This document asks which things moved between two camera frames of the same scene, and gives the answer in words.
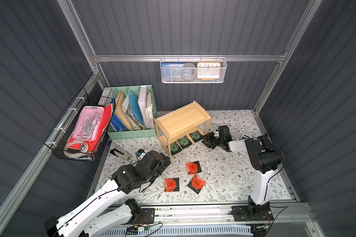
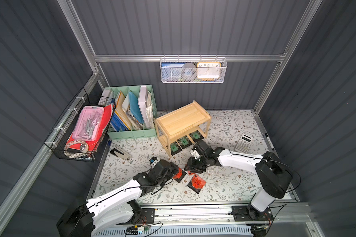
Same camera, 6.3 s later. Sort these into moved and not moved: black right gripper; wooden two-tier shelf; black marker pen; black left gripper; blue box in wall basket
Moved: black right gripper; black left gripper
Not moved: blue box in wall basket; black marker pen; wooden two-tier shelf
